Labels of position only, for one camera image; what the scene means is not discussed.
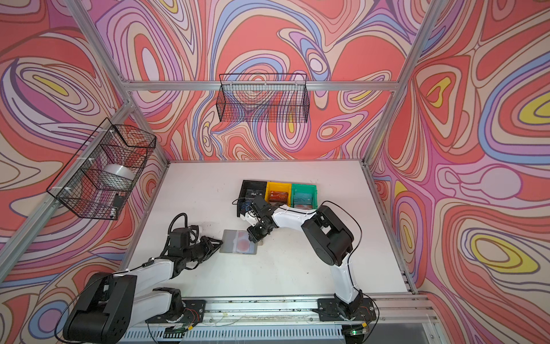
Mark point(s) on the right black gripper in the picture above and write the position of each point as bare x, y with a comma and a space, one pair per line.
256, 236

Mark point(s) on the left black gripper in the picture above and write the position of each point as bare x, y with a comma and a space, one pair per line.
207, 246

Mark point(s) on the pink white circle card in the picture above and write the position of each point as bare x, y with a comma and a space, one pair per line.
243, 245

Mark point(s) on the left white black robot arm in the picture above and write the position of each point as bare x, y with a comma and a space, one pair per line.
111, 303

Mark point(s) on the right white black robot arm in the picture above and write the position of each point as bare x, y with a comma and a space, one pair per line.
329, 237

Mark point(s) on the black plastic bin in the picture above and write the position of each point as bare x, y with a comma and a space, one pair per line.
250, 189

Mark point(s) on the yellow plastic bin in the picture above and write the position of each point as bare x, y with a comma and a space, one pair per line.
279, 193

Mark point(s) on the green plastic bin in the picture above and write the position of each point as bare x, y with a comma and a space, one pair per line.
304, 196

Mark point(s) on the silver tape roll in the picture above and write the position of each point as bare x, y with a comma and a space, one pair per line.
117, 177

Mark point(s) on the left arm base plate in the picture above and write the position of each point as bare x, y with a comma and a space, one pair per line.
189, 312

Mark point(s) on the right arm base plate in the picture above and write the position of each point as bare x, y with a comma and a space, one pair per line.
334, 309

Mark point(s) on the left black wire basket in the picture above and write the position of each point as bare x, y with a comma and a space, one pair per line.
78, 188

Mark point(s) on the black wire basket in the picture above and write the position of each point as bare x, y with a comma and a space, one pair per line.
263, 98
78, 188

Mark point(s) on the back black wire basket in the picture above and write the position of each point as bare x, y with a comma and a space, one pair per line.
263, 98

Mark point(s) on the aluminium front rail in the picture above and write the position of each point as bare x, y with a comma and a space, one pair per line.
304, 310

